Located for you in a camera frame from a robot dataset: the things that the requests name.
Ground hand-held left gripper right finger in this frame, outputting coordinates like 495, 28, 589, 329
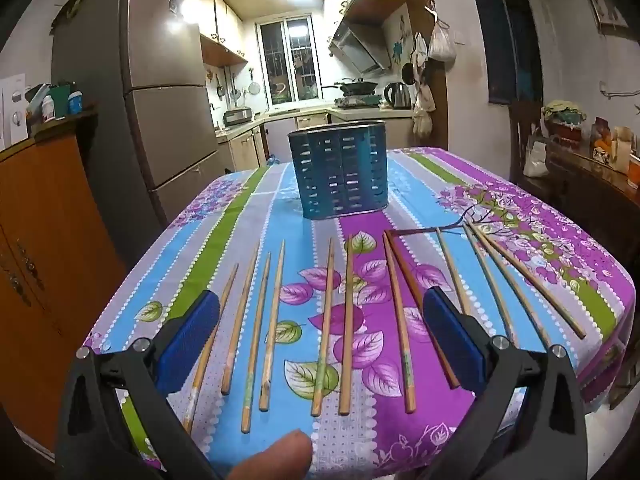
410, 287, 590, 480

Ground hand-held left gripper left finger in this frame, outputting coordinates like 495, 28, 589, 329
54, 289, 223, 480

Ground set of wooden chopsticks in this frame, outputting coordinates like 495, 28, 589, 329
182, 222, 587, 435

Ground blue perforated utensil holder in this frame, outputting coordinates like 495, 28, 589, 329
288, 120, 391, 221

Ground floral striped tablecloth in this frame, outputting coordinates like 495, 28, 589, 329
82, 147, 636, 480

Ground orange wooden cabinet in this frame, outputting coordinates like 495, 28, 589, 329
0, 110, 126, 453

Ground cream base kitchen cabinets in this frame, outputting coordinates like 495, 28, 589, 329
216, 109, 416, 172

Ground dark wooden side table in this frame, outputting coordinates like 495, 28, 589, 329
520, 145, 640, 273

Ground grey refrigerator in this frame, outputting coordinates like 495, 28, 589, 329
52, 0, 236, 241

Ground dark wooden chair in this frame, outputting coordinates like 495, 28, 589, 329
510, 100, 551, 182

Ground beige hanging cloth bags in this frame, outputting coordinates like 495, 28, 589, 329
412, 84, 436, 139

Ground cabbage in red basket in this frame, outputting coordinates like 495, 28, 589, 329
542, 100, 587, 149

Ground orange snack packet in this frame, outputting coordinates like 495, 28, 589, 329
590, 117, 614, 162

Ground electric kettle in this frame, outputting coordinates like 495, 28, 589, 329
384, 81, 412, 110

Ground brown paper bag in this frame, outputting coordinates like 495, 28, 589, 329
612, 127, 634, 172

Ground gas stove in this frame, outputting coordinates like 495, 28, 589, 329
334, 92, 384, 109

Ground white microwave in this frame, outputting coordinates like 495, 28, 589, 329
0, 74, 28, 151

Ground green container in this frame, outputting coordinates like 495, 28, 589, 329
47, 82, 74, 118

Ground black wok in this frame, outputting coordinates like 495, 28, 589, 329
322, 77, 379, 96

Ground pale green carton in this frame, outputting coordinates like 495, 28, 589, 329
25, 84, 51, 112

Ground kitchen window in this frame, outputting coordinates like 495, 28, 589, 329
256, 17, 321, 108

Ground dark window with blue curtain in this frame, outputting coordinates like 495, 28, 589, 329
472, 0, 544, 107

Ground white plastic bag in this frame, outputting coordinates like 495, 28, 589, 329
427, 7, 457, 62

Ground steel range hood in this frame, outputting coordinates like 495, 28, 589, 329
327, 22, 393, 75

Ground framed picture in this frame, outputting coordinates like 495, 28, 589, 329
579, 0, 629, 32

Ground wall cable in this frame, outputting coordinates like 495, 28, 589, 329
600, 80, 640, 100

